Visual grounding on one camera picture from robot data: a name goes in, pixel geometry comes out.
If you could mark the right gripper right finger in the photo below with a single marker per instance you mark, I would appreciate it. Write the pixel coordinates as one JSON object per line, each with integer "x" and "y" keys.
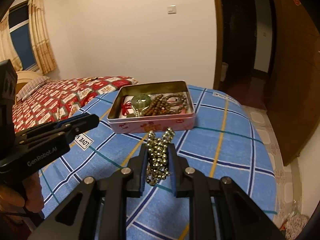
{"x": 218, "y": 208}

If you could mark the window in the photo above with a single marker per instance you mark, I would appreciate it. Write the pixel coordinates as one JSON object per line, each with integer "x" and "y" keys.
{"x": 19, "y": 32}

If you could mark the striped pillow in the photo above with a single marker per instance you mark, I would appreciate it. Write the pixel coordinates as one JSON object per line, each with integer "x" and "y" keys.
{"x": 31, "y": 87}

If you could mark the cream wooden headboard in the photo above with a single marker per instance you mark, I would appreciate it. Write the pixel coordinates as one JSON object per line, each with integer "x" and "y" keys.
{"x": 24, "y": 77}

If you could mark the red patterned bedspread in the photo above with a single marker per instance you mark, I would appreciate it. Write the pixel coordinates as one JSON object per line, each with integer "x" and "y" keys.
{"x": 60, "y": 99}

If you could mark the beige curtain right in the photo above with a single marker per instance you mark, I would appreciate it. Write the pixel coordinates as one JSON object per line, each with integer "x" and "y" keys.
{"x": 39, "y": 37}

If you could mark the brown wooden door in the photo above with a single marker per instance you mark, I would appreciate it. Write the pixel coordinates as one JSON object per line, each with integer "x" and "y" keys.
{"x": 292, "y": 93}

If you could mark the beige curtain left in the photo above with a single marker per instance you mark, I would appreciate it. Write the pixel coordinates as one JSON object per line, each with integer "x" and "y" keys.
{"x": 7, "y": 50}

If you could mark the left hand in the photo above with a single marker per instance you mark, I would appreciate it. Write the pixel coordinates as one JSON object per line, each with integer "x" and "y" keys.
{"x": 31, "y": 196}

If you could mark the white wall switch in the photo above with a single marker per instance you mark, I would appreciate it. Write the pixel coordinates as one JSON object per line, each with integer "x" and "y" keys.
{"x": 171, "y": 9}

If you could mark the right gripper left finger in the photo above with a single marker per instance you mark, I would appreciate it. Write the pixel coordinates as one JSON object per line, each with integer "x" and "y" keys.
{"x": 97, "y": 208}

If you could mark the beige curtain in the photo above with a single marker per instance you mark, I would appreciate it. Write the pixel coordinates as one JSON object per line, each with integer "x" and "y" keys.
{"x": 39, "y": 37}
{"x": 7, "y": 50}

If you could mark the pink rectangular tin box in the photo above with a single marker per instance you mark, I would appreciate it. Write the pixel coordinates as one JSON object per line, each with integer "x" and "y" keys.
{"x": 156, "y": 107}

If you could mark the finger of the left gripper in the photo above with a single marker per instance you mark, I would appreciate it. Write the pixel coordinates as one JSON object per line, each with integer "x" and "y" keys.
{"x": 57, "y": 144}
{"x": 76, "y": 125}

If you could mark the patterned fabric on floor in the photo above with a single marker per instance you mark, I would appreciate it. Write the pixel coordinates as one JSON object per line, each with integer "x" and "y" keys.
{"x": 293, "y": 226}

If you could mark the brown door frame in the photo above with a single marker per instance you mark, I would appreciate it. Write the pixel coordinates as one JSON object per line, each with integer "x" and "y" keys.
{"x": 219, "y": 47}

